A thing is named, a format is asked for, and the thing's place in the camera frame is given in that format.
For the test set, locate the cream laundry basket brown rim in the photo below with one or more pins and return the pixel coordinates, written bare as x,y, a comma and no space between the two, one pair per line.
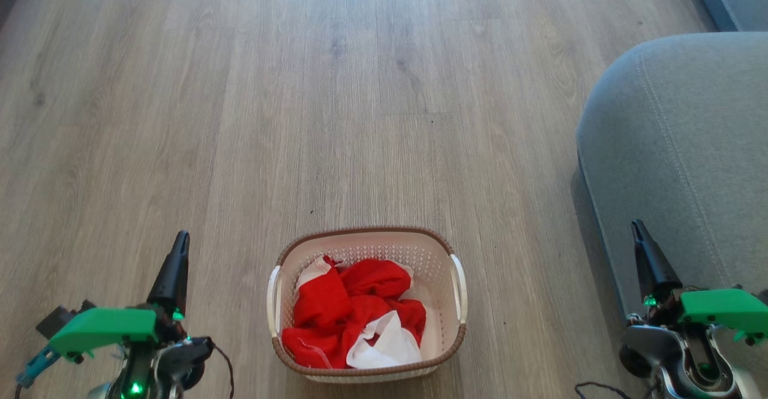
438,291

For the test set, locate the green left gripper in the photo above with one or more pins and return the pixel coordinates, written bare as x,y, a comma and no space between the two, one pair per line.
102,327

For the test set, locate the red and white cloth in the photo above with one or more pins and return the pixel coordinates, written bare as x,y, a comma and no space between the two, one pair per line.
336,312

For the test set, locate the round grey sofa ottoman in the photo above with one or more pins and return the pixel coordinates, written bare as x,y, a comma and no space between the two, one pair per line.
684,147

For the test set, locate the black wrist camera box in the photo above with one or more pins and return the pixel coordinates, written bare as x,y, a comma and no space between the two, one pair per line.
57,321

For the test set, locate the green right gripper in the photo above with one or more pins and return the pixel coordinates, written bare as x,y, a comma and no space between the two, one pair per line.
720,306

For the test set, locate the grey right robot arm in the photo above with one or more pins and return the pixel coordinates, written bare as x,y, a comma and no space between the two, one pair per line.
690,357

